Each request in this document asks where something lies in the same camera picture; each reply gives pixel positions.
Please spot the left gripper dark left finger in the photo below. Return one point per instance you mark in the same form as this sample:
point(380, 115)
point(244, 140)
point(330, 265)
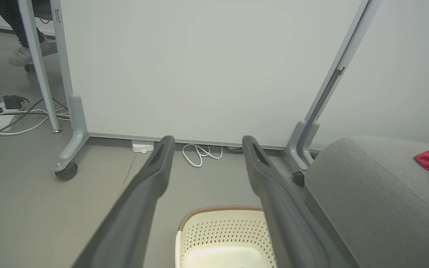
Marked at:
point(143, 193)

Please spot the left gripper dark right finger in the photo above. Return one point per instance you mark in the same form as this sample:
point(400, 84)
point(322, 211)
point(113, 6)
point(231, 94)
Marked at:
point(277, 201)

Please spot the cream perforated laundry basket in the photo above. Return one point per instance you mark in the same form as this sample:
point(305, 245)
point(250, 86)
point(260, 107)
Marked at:
point(218, 238)

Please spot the black partition caster wheel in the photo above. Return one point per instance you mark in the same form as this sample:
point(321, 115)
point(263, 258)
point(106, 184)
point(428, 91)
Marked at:
point(67, 172)
point(298, 178)

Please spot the white floor power adapter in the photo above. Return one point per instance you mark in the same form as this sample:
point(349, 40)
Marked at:
point(142, 146)

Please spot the grey fabric sofa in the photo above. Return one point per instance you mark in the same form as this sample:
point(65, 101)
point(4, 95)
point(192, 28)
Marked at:
point(378, 208)

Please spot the white power strip with plugs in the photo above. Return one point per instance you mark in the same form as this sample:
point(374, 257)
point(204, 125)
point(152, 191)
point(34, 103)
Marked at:
point(28, 130)

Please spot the wide white partition panel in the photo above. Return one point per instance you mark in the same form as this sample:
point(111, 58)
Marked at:
point(207, 67)

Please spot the black plug adapter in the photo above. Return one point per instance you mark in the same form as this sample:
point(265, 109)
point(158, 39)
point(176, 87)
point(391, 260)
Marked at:
point(12, 101)

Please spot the slanted grey metal leg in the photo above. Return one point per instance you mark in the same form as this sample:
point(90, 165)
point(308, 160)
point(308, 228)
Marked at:
point(39, 67)

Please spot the narrow white partition panel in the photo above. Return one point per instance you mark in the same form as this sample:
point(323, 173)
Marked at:
point(404, 74)

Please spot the white sneaker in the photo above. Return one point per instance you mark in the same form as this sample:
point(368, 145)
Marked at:
point(22, 56)

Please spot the dark trouser leg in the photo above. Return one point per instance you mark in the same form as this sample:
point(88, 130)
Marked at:
point(13, 18)

